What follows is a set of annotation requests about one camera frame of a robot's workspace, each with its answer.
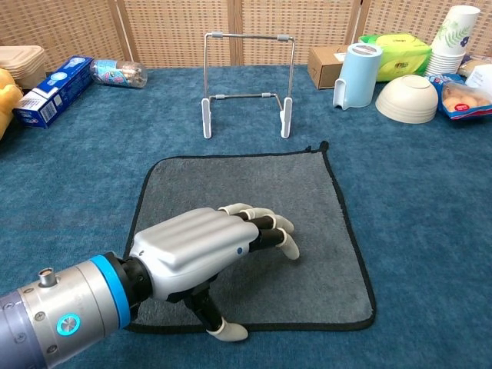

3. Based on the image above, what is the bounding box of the metal wire rack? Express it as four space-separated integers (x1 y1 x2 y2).
201 30 297 140

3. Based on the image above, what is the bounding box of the blue biscuit snack bag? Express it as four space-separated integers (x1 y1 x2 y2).
426 72 492 121

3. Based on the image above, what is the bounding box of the yellow plush toy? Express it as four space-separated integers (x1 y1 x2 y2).
0 68 24 140

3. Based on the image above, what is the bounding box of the grey and blue cloth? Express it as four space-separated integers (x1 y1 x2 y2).
122 141 377 334

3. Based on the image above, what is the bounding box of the green tissue pack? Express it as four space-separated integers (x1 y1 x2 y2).
357 33 434 83

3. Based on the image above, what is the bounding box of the woven bamboo folding screen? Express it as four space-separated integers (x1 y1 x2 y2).
0 0 492 72

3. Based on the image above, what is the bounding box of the beige lidded lunch box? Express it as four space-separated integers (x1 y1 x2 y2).
0 45 49 90

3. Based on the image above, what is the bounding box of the brown cardboard box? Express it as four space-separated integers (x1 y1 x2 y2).
307 45 353 90

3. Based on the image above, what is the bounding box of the beige upturned bowl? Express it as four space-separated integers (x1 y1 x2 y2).
374 74 440 125

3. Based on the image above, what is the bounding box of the teal carpet table mat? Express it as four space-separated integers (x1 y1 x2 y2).
0 65 492 369

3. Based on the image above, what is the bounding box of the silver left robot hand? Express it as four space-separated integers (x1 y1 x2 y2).
128 202 301 342

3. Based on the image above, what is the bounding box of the clear plastic snack bottle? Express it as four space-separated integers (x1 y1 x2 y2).
90 58 149 89

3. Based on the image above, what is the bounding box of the light blue cylindrical cup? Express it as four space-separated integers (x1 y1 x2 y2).
332 42 384 111

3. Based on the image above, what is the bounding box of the stack of paper cups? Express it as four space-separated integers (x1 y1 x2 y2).
424 5 481 78

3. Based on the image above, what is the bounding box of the blue toothpaste box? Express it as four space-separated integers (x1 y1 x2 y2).
12 55 95 130

